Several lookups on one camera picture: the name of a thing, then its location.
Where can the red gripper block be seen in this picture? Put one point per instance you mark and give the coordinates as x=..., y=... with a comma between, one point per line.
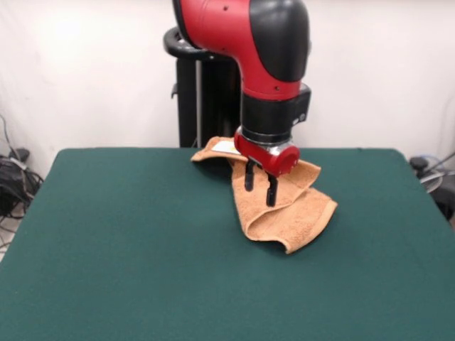
x=277, y=161

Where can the tan terry towel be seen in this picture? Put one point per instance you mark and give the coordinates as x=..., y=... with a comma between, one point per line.
x=284, y=227

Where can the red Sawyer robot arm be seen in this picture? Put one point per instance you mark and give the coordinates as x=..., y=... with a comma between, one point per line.
x=220, y=28

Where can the black power adapter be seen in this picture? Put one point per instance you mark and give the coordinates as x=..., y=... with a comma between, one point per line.
x=419, y=163

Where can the dark green tablecloth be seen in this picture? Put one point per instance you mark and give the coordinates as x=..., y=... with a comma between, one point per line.
x=106, y=231

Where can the grey round base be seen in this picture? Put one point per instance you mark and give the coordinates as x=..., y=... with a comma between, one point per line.
x=432, y=181

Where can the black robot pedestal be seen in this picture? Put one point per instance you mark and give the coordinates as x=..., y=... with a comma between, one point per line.
x=185, y=106

